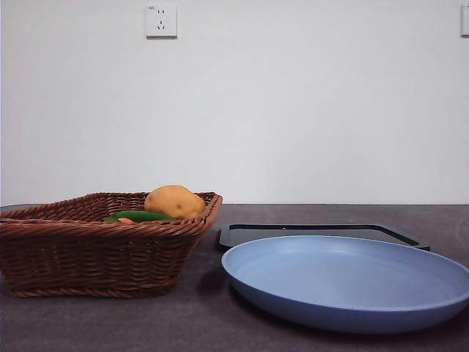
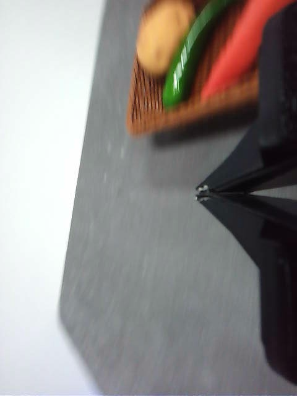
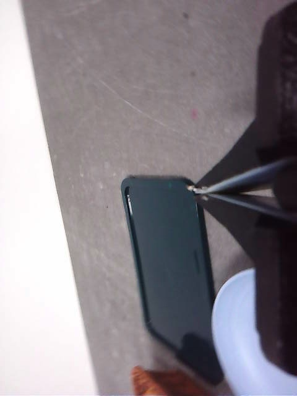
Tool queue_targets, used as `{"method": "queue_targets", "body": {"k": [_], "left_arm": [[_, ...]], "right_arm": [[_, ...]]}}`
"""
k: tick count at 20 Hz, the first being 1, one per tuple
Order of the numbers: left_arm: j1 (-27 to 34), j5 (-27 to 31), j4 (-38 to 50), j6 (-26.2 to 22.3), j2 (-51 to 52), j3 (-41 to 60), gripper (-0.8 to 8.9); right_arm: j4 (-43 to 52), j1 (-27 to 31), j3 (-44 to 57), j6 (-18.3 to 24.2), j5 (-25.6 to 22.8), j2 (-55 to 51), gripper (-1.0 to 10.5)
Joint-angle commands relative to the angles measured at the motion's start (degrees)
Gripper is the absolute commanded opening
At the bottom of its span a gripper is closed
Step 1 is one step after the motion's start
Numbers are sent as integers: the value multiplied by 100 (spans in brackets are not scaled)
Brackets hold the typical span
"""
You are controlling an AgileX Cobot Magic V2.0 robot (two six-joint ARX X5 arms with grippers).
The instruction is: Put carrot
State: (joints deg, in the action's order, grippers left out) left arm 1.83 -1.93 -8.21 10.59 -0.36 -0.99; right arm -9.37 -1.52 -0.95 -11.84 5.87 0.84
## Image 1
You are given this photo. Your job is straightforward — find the green chili pepper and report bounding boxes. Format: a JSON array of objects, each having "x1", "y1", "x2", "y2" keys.
[{"x1": 102, "y1": 210, "x2": 177, "y2": 223}]

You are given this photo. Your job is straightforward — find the brown wicker basket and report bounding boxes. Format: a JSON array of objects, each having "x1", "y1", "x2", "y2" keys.
[{"x1": 0, "y1": 191, "x2": 224, "y2": 298}]

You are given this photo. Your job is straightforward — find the round blue plate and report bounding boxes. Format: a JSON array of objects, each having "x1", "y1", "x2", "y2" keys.
[{"x1": 221, "y1": 235, "x2": 469, "y2": 334}]

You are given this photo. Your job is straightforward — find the yellow-brown potato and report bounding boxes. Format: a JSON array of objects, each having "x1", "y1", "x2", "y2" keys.
[{"x1": 144, "y1": 184, "x2": 207, "y2": 220}]

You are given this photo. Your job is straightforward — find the black rectangular tray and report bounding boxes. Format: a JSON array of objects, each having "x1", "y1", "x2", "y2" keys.
[{"x1": 218, "y1": 223, "x2": 431, "y2": 253}]

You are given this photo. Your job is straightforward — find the white wall socket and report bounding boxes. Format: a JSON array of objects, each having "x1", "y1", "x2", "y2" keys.
[{"x1": 146, "y1": 4, "x2": 179, "y2": 40}]

